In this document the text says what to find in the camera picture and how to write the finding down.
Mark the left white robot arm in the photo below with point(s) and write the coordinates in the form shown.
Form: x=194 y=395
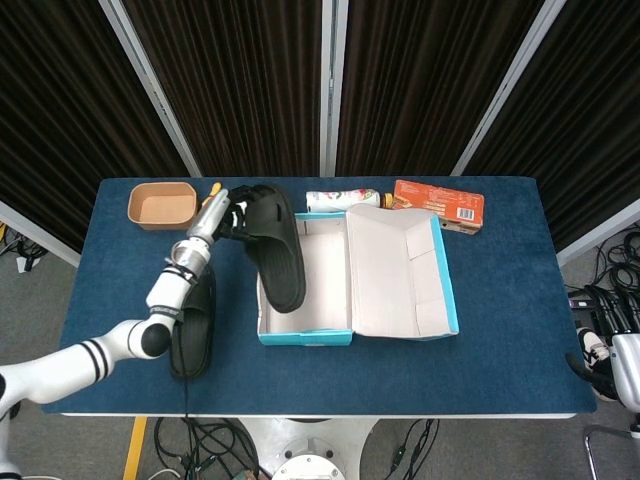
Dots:
x=60 y=365

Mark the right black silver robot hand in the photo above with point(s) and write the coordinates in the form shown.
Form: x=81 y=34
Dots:
x=627 y=370

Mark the light blue cardboard shoe box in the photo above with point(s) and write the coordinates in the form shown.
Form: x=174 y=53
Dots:
x=380 y=270

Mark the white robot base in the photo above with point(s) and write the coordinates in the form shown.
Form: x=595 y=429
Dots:
x=310 y=450

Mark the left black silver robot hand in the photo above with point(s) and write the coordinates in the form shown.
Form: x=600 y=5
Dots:
x=212 y=217

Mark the silver aluminium partition post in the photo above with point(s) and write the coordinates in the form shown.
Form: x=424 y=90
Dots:
x=510 y=85
x=332 y=85
x=150 y=85

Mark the dark brown pleated curtain panel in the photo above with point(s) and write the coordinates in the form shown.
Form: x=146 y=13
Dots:
x=60 y=110
x=425 y=85
x=240 y=85
x=590 y=125

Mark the floral printed bottle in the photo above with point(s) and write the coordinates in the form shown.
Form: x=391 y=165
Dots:
x=335 y=199

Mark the small amber jar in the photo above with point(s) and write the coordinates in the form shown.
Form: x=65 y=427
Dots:
x=387 y=201

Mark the brown paper bowl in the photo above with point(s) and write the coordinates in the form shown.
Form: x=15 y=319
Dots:
x=162 y=206

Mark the silver aluminium partition rail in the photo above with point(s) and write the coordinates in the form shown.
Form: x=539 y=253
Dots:
x=600 y=232
x=35 y=232

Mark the black rubber slipper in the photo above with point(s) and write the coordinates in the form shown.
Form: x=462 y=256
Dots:
x=277 y=250
x=197 y=340

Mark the yellow rubber chicken toy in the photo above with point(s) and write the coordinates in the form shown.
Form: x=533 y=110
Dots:
x=214 y=191

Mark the dark blue table mat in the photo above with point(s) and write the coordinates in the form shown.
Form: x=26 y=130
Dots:
x=500 y=325

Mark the white black sneaker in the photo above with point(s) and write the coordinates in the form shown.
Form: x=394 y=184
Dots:
x=592 y=345

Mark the grey metal tube frame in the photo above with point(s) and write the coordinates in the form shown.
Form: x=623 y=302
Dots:
x=590 y=450

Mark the yellow floor tape strip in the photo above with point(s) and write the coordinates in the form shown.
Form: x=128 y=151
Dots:
x=135 y=450

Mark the orange cardboard box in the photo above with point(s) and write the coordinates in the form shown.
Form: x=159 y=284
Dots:
x=440 y=202

